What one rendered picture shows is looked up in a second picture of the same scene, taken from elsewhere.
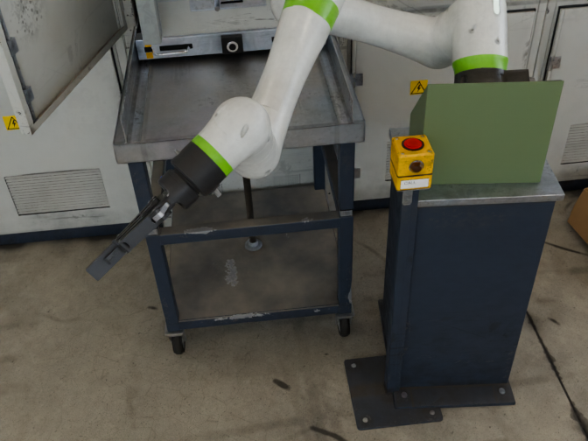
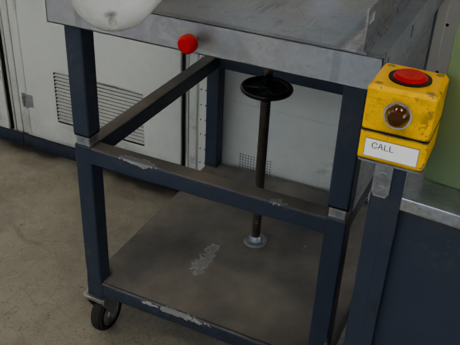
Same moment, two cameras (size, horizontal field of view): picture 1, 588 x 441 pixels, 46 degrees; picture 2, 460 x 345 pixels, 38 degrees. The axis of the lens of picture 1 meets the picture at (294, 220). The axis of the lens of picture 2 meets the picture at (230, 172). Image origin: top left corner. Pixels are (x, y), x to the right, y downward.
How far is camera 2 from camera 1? 0.88 m
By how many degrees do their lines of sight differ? 24
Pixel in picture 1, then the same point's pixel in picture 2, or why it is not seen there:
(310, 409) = not seen: outside the picture
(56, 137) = (108, 42)
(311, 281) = (292, 313)
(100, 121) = not seen: hidden behind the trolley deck
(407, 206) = (380, 201)
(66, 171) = (111, 87)
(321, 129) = (313, 50)
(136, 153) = (69, 11)
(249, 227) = (199, 181)
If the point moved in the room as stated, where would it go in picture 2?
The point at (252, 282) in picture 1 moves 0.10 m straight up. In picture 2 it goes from (219, 280) to (221, 246)
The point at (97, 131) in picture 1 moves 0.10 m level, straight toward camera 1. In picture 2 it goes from (149, 48) to (138, 60)
